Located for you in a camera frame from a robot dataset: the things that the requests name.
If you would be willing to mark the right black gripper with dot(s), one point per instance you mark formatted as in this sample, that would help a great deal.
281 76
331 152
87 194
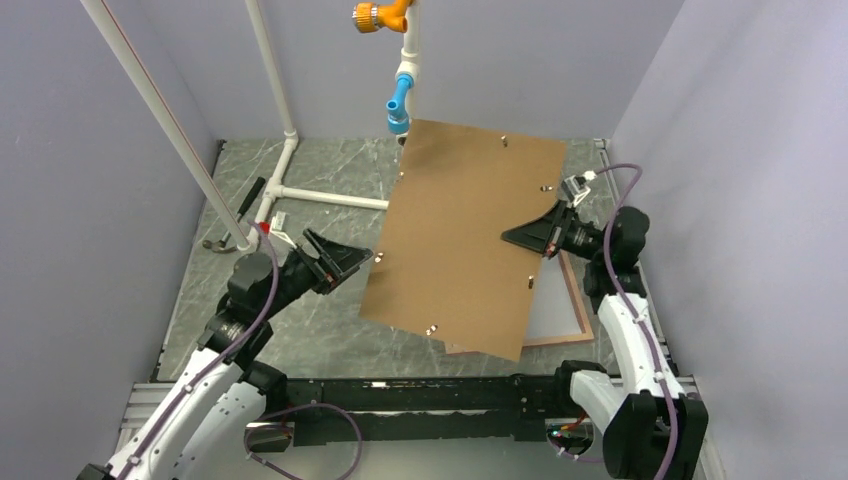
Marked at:
544 232

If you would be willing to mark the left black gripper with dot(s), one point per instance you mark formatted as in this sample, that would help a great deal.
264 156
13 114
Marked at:
336 260

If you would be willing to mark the photo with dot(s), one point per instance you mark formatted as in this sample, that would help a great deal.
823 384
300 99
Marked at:
557 314

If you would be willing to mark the pink wooden picture frame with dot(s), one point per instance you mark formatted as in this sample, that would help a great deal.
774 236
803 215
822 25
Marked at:
501 312

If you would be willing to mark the brown backing board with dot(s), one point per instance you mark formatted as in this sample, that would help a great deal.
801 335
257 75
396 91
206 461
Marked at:
444 269

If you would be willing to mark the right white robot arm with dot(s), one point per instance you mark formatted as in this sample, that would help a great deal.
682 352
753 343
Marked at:
650 428

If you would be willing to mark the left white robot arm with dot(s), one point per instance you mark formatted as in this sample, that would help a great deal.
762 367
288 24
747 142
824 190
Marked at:
224 385

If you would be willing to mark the blue nozzle fitting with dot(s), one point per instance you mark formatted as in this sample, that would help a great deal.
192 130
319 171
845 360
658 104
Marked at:
398 120

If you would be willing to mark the white PVC pipe stand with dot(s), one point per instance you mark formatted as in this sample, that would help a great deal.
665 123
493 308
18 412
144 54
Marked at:
118 41

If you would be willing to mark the orange nozzle fitting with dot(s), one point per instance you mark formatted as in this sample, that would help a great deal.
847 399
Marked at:
369 17

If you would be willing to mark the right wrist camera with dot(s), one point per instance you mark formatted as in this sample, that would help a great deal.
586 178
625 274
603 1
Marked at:
575 188

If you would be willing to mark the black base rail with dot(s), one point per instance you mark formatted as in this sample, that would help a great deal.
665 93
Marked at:
315 412

